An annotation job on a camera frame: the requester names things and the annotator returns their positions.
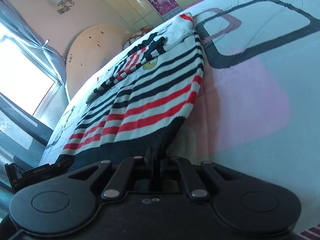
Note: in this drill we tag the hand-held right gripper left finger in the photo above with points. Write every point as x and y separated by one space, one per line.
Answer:
130 172

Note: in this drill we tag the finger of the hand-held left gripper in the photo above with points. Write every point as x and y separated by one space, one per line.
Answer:
65 162

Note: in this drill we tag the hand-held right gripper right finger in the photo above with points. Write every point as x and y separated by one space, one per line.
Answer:
185 175

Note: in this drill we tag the striped knit sweater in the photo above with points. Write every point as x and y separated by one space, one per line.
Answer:
150 92

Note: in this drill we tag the bright window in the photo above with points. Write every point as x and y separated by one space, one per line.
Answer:
22 80

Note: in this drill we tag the bed with blue patterned sheet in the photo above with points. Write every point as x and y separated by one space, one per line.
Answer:
250 105

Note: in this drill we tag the cream rounded headboard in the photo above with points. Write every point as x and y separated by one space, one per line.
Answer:
95 55

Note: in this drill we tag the blue-grey curtain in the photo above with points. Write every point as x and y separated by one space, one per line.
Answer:
35 42

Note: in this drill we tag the patterned pillow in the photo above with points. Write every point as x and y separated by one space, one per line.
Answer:
135 37

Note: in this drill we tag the cream glossy wardrobe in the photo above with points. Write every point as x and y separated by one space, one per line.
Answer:
125 0

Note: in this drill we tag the crystal wall lamp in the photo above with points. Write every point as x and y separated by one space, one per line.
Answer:
63 2

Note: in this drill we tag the purple wall poster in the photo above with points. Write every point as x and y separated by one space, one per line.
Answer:
163 0

